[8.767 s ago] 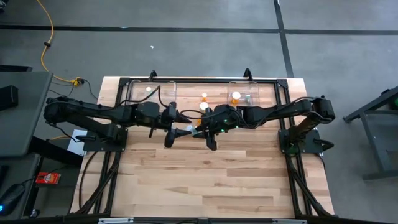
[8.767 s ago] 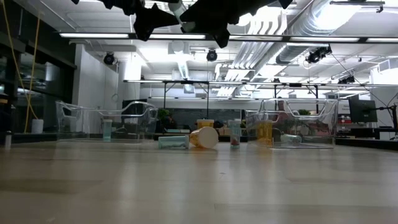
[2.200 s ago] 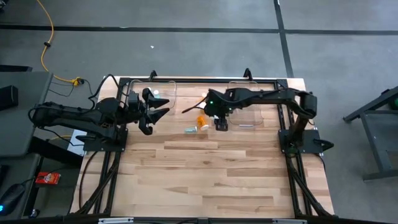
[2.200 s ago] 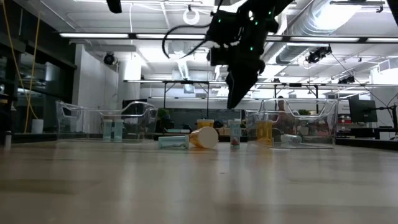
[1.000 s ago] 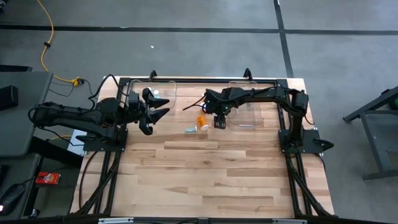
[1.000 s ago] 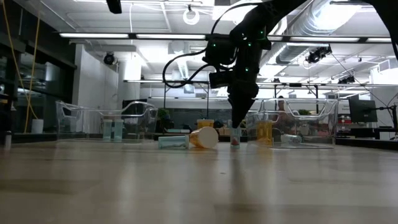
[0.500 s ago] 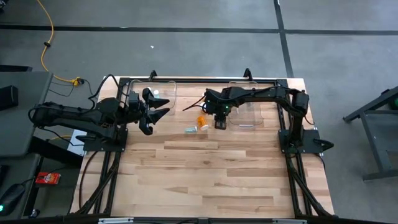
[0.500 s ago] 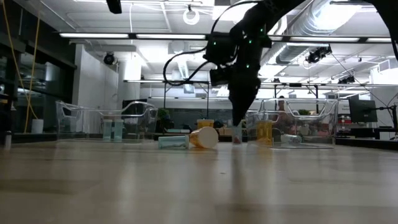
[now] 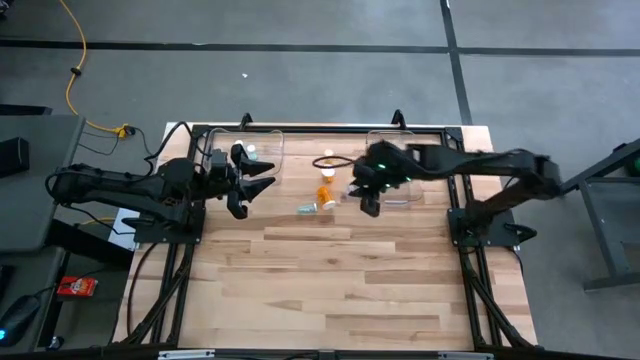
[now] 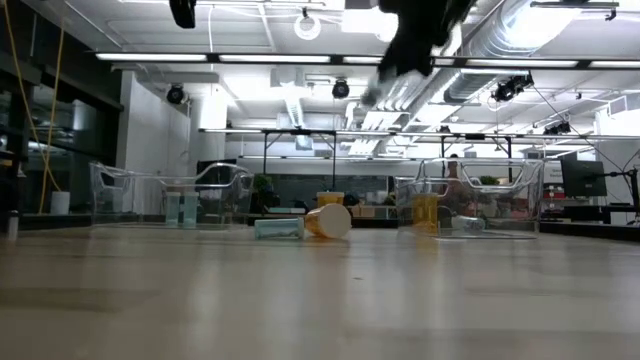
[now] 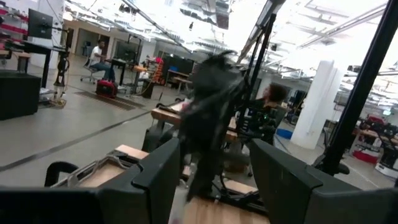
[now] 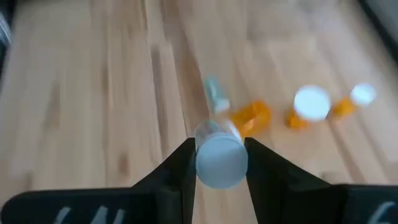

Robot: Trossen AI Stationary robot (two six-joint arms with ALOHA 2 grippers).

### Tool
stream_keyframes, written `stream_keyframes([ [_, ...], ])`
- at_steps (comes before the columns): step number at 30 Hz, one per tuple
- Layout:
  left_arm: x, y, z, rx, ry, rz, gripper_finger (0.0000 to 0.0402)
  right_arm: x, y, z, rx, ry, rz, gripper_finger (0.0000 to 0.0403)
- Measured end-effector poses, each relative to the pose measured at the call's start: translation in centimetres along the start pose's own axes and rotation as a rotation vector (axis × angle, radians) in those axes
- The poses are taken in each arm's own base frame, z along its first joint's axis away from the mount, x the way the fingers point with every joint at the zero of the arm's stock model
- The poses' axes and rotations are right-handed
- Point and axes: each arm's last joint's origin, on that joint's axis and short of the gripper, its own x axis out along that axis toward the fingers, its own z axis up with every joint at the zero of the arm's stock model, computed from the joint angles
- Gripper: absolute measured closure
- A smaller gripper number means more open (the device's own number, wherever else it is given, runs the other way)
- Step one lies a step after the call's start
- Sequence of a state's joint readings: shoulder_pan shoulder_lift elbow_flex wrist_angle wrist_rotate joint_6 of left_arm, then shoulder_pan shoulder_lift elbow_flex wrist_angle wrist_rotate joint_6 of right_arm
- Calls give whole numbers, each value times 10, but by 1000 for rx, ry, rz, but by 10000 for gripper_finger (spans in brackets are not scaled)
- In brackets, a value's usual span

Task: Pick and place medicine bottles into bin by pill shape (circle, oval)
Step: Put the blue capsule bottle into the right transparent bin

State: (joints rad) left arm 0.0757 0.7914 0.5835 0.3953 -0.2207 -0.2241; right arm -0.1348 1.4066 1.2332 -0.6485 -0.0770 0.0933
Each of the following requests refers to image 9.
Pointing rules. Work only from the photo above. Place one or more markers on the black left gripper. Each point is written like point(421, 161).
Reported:
point(235, 182)

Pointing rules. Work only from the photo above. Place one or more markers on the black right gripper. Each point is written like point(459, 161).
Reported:
point(390, 170)

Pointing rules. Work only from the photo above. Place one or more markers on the orange pill bottle white cap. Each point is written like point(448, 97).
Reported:
point(328, 174)
point(325, 196)

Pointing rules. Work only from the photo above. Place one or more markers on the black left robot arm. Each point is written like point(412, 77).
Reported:
point(125, 190)

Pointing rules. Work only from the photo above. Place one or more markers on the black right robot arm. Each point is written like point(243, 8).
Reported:
point(500, 162)

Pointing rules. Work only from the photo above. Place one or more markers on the clear plastic bin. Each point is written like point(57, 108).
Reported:
point(272, 145)
point(390, 135)

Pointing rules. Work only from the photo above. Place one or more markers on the small orange pill bottle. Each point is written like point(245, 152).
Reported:
point(328, 152)

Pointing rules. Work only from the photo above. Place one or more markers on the black table clamp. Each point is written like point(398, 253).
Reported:
point(245, 120)
point(398, 119)

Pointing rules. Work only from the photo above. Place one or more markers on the black control box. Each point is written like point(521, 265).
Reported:
point(85, 245)

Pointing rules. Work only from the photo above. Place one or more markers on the red card box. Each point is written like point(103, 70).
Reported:
point(76, 286)

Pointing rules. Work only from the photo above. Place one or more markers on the grey desk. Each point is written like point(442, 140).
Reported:
point(40, 210)

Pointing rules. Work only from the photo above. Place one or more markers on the black monitor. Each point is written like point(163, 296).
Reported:
point(25, 109)

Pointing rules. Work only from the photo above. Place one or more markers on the black speaker box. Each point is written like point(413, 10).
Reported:
point(12, 156)

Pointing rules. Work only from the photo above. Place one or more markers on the grey metal stand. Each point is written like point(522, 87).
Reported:
point(602, 230)

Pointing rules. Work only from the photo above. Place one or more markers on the green object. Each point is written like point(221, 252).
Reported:
point(634, 167)

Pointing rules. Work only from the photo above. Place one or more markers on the black computer mouse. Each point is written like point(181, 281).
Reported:
point(17, 320)

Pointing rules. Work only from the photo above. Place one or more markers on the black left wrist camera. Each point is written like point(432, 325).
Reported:
point(220, 161)

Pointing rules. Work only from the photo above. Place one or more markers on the silver metal bracket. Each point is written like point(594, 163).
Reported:
point(185, 355)

